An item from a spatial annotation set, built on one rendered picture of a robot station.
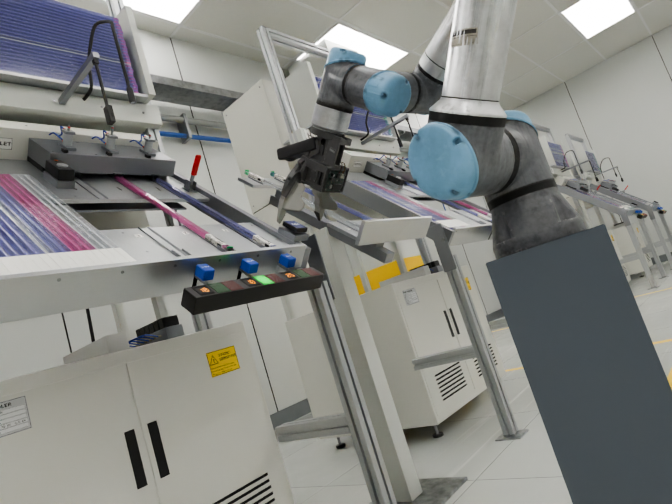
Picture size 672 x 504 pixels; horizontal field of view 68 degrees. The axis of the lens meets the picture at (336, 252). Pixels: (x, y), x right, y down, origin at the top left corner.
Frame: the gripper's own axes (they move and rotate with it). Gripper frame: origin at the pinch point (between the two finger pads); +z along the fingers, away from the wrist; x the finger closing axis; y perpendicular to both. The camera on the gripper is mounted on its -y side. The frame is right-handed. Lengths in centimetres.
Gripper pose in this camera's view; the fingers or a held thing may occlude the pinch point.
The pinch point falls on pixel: (297, 219)
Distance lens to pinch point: 108.1
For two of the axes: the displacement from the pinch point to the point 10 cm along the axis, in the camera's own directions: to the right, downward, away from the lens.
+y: 7.3, 4.0, -5.5
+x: 6.3, -0.9, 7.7
